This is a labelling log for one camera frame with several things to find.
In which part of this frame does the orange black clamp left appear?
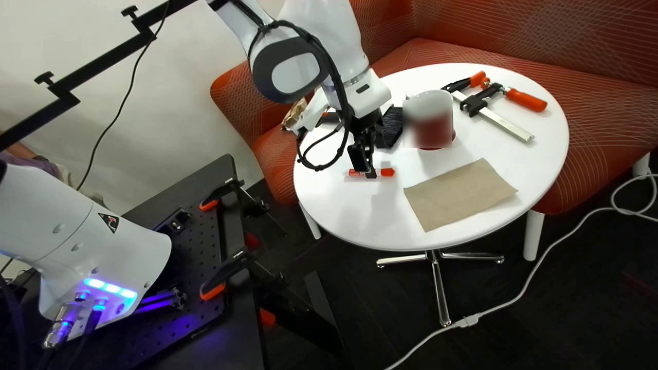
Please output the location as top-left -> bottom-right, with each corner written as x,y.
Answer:
200,251 -> 248,301

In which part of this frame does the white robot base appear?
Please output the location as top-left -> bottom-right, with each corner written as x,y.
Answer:
0,164 -> 173,346

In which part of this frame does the orange black clamp right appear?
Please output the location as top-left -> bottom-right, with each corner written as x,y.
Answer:
200,176 -> 269,215

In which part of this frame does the round white table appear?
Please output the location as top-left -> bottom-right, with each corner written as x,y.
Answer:
294,62 -> 570,258

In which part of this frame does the bar clamp orange handle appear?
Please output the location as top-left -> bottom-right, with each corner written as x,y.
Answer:
458,82 -> 546,144

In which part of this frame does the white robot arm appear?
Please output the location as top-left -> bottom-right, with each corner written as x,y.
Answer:
206,0 -> 391,179

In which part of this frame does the red marker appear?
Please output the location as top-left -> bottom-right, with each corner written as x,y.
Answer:
347,166 -> 395,179

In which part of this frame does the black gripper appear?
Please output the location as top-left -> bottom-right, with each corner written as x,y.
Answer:
347,110 -> 382,179

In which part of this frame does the small orange black clamp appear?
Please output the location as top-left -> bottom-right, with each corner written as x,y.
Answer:
442,71 -> 488,93

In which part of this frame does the maroon mug white inside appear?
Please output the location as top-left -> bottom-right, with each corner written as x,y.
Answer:
404,90 -> 455,149

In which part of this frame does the black perforated mounting board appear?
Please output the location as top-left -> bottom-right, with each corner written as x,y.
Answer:
18,152 -> 264,370

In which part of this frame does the orange patterned sofa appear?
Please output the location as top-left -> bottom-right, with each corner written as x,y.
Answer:
209,0 -> 658,215

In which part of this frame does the white cable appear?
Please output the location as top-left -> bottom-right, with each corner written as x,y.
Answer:
382,159 -> 658,370

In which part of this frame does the black camera boom frame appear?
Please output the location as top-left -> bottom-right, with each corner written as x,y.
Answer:
0,0 -> 195,149

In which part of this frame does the tan cloth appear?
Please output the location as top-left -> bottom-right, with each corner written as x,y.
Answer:
403,158 -> 515,232

